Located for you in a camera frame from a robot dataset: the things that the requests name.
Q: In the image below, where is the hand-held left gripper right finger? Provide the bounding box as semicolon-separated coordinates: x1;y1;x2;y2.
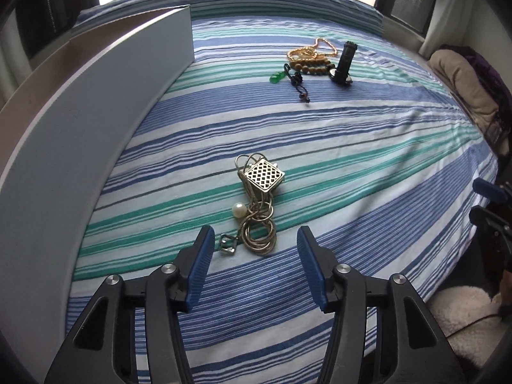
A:
297;225;467;384

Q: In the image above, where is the grey box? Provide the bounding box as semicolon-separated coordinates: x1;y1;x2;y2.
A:
0;5;195;372

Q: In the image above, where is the black cylindrical bottle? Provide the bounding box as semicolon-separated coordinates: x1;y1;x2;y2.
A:
329;41;357;86

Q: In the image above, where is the white fluffy cloth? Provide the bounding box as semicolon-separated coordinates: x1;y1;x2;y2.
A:
428;286;508;371

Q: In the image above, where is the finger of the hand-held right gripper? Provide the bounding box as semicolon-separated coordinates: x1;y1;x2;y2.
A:
472;178;507;203
470;205;505;235

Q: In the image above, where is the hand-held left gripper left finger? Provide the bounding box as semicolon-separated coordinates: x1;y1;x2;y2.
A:
44;225;215;384

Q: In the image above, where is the purple cloth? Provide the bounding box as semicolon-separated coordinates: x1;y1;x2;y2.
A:
456;46;512;100

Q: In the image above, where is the beige pillow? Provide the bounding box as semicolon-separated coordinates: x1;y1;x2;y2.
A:
429;49;500;129

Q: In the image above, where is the green pendant cord necklace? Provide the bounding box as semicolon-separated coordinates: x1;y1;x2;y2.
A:
268;63;312;104

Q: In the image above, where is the white curtain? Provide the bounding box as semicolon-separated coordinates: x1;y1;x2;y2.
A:
418;0;476;59

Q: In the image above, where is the dark patterned pouch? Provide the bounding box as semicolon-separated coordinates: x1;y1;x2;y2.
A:
486;115;510;145

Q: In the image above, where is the wooden bead bracelet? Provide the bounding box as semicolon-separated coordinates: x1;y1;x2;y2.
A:
290;58;336;77

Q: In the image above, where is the blue green striped bed sheet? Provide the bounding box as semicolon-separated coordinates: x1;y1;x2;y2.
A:
66;0;500;384

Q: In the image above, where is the gold chain necklace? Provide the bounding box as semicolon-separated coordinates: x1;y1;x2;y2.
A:
287;37;337;62

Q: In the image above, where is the gold square pendant necklace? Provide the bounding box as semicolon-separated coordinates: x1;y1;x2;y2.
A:
219;152;286;256

